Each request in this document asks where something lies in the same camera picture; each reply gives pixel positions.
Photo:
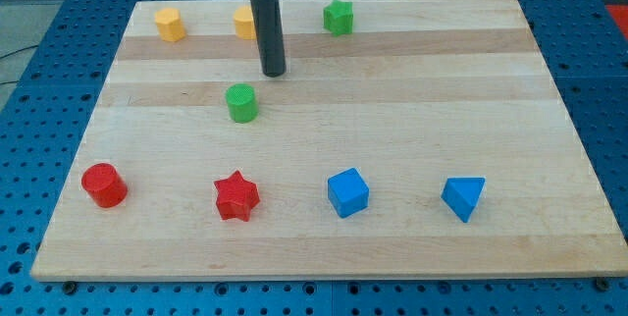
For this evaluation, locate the green cylinder block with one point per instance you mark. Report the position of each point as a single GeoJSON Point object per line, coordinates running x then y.
{"type": "Point", "coordinates": [242, 102]}

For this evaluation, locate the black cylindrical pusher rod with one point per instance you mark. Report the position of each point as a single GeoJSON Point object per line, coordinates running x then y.
{"type": "Point", "coordinates": [269, 35]}

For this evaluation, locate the yellow hexagon block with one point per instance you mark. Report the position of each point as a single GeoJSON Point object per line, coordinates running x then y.
{"type": "Point", "coordinates": [170, 24]}

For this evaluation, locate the red cylinder block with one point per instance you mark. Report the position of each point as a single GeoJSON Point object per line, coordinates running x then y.
{"type": "Point", "coordinates": [104, 185]}

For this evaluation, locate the red star block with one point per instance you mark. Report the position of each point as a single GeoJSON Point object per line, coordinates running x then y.
{"type": "Point", "coordinates": [236, 197]}

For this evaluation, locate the green star block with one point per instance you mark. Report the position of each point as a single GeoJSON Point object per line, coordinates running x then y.
{"type": "Point", "coordinates": [338, 17]}

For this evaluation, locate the blue cube block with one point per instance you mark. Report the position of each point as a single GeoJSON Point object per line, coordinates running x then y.
{"type": "Point", "coordinates": [348, 193]}

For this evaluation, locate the yellow block behind rod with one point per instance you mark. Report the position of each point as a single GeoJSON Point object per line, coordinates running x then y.
{"type": "Point", "coordinates": [244, 23]}

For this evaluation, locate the wooden board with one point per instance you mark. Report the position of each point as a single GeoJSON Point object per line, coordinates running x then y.
{"type": "Point", "coordinates": [421, 91]}

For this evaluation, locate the blue triangle block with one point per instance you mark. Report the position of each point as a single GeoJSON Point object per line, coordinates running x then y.
{"type": "Point", "coordinates": [462, 195]}

